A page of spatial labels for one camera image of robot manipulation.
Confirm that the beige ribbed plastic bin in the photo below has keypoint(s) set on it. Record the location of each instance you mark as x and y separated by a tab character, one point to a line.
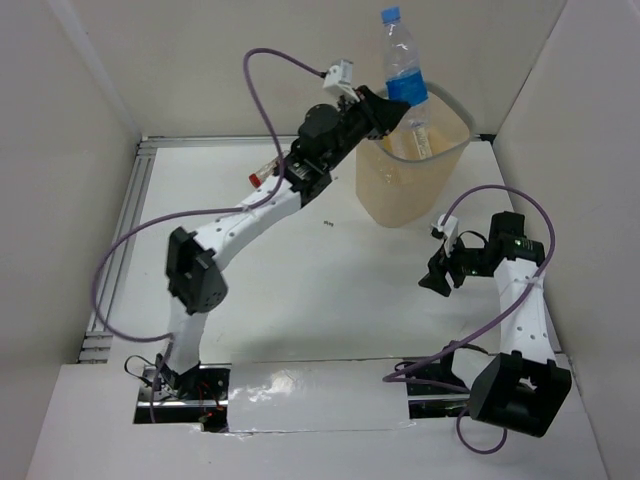
396	192

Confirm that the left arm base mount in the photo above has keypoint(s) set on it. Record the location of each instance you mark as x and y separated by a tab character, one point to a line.
203	403

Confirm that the red cap small bottle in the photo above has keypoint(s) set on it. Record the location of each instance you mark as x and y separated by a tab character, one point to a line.
270	169

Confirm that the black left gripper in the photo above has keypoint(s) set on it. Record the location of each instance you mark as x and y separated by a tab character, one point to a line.
371	111

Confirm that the white label clear bottle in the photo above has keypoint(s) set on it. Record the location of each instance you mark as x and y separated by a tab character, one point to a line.
409	144

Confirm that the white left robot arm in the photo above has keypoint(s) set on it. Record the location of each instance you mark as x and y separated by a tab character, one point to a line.
196	260

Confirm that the blue label plastic bottle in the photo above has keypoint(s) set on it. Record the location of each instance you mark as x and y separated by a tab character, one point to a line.
403	74

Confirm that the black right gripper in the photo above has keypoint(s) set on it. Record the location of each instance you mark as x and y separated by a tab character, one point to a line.
438	267

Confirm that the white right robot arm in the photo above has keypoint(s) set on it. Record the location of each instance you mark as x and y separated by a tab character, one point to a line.
522	388

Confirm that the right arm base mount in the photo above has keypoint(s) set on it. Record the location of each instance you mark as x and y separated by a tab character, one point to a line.
444	396

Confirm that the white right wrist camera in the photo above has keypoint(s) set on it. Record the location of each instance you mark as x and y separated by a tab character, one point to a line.
445	228

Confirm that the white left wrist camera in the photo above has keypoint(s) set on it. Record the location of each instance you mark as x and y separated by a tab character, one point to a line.
338	80

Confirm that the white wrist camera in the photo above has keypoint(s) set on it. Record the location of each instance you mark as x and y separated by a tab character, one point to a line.
445	228
338	80

